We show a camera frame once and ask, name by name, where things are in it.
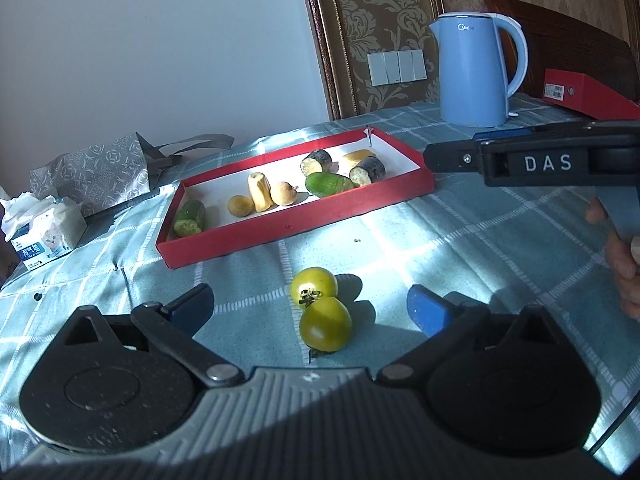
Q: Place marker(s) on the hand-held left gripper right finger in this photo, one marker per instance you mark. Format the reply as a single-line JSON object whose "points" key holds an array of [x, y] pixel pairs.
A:
{"points": [[425, 310]]}

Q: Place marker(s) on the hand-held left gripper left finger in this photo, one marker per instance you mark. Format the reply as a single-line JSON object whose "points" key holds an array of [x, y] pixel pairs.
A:
{"points": [[192, 305]]}

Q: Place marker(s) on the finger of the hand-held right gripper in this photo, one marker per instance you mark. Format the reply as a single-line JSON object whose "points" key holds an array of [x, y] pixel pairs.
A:
{"points": [[450, 156], [500, 135]]}

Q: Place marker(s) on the green tomato with stem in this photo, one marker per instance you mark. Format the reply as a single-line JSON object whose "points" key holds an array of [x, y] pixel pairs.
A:
{"points": [[315, 282]]}

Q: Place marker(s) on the yellow cone-shaped squash piece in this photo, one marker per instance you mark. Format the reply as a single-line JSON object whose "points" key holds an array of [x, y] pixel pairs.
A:
{"points": [[260, 192]]}

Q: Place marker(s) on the red cardboard box tray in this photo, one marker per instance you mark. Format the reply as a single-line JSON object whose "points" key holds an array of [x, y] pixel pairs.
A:
{"points": [[295, 220]]}

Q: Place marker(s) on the person's right hand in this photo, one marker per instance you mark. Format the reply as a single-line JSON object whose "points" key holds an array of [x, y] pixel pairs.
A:
{"points": [[625, 285]]}

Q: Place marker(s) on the light blue electric kettle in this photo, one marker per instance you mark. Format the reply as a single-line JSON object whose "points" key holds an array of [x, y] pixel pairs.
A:
{"points": [[470, 75]]}

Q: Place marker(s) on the dark eggplant piece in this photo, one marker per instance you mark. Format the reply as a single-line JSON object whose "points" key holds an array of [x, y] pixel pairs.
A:
{"points": [[317, 162], [370, 170]]}

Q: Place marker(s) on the red box with label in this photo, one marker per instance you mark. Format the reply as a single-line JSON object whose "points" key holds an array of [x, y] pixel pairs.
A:
{"points": [[600, 97]]}

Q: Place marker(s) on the yellow squash chunk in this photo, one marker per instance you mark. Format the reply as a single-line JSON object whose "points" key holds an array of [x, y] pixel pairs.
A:
{"points": [[356, 157]]}

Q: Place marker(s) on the small round potato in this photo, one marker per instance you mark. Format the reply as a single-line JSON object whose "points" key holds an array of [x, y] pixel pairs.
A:
{"points": [[240, 206]]}

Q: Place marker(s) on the flat green cucumber piece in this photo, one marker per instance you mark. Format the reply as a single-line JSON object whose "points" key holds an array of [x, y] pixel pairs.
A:
{"points": [[325, 184]]}

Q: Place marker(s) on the round brown fruit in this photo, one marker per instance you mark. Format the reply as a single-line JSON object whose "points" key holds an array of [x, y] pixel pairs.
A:
{"points": [[284, 194]]}

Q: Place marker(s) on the white tissue pack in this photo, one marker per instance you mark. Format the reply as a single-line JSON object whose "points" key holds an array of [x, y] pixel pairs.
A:
{"points": [[50, 235]]}

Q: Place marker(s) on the grey patterned gift bag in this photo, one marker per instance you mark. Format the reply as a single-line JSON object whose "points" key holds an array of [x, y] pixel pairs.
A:
{"points": [[100, 170]]}

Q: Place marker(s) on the white wall switch panel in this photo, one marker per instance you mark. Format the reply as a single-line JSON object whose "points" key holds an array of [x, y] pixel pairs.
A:
{"points": [[395, 66]]}

